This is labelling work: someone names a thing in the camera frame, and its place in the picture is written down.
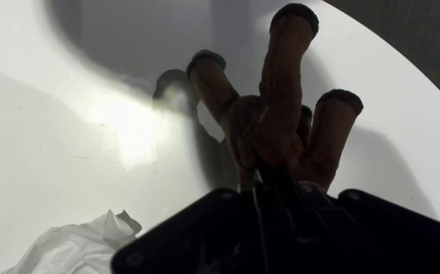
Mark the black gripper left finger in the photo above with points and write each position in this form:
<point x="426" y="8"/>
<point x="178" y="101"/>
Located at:
<point x="188" y="238"/>

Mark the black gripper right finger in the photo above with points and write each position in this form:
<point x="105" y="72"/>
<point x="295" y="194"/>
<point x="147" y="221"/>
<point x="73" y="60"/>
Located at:
<point x="380" y="238"/>

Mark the brown plush moose toy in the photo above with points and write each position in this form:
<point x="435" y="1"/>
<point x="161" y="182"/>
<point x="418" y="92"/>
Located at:
<point x="274" y="127"/>

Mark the clear plastic bag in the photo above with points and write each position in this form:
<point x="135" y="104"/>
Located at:
<point x="82" y="249"/>

